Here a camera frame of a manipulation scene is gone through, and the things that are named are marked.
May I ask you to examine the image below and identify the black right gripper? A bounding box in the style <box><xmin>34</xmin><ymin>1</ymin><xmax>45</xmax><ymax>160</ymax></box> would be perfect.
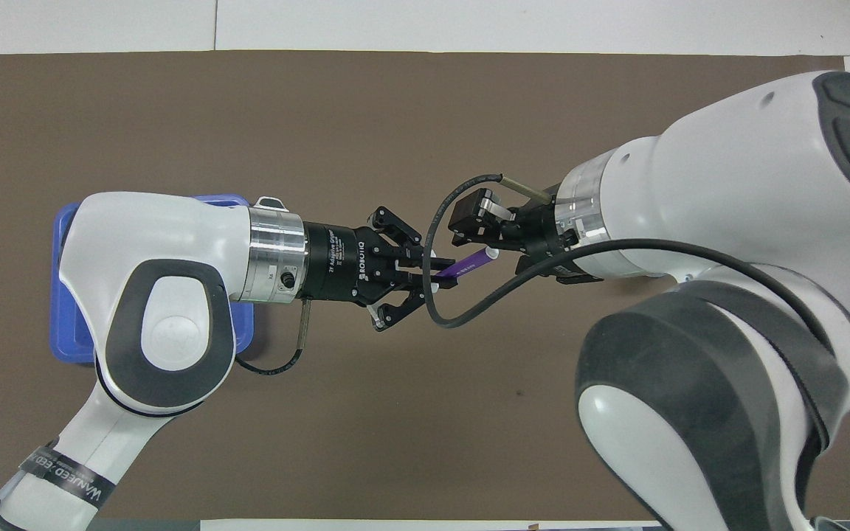
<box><xmin>449</xmin><ymin>188</ymin><xmax>603</xmax><ymax>285</ymax></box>

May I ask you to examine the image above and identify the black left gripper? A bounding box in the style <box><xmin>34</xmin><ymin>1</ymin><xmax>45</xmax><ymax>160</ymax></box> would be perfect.
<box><xmin>300</xmin><ymin>206</ymin><xmax>459</xmax><ymax>333</ymax></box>

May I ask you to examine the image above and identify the purple pen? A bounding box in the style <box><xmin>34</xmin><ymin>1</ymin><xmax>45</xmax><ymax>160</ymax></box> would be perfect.
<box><xmin>434</xmin><ymin>247</ymin><xmax>500</xmax><ymax>281</ymax></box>

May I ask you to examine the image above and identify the brown table mat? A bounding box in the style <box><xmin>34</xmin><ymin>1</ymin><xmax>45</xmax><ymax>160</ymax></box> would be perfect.
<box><xmin>0</xmin><ymin>50</ymin><xmax>850</xmax><ymax>521</ymax></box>

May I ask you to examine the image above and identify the blue plastic tray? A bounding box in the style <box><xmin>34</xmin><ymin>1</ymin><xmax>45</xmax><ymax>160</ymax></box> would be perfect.
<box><xmin>51</xmin><ymin>193</ymin><xmax>256</xmax><ymax>367</ymax></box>

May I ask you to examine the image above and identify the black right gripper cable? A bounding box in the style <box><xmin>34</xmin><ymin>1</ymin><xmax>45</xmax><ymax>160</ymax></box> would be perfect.
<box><xmin>422</xmin><ymin>174</ymin><xmax>833</xmax><ymax>349</ymax></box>

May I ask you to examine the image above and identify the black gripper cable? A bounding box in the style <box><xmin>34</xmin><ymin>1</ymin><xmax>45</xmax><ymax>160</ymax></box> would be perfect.
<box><xmin>236</xmin><ymin>299</ymin><xmax>312</xmax><ymax>375</ymax></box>
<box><xmin>422</xmin><ymin>174</ymin><xmax>833</xmax><ymax>349</ymax></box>

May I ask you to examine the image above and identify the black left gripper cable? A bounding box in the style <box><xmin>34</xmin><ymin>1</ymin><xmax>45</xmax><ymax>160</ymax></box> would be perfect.
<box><xmin>236</xmin><ymin>299</ymin><xmax>312</xmax><ymax>375</ymax></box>

